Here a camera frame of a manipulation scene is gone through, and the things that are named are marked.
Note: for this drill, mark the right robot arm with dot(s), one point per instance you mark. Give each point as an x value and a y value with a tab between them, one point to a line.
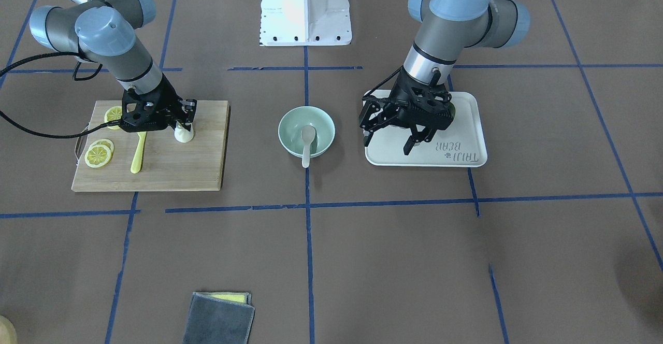
104	32

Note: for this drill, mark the green avocado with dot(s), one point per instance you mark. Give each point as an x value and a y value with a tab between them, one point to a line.
452	111

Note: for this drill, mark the white plastic tray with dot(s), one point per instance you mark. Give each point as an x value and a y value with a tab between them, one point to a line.
460	145

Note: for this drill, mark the white plastic spoon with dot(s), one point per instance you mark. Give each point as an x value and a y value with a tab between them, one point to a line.
308	135

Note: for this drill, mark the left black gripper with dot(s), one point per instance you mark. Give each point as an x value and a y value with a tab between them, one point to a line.
399	95

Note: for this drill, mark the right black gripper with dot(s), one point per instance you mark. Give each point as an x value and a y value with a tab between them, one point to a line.
167	97

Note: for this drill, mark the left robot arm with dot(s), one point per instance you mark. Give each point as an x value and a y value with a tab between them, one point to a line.
450	26

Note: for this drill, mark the yellow plastic knife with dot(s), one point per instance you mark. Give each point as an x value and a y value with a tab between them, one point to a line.
137	161

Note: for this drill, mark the green ceramic bowl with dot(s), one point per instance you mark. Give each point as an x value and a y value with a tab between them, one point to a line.
294	120

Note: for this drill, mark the white pedestal column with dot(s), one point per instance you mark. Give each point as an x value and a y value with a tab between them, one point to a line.
286	23

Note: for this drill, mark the wooden cutting board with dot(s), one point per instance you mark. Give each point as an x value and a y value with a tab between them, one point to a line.
167	165

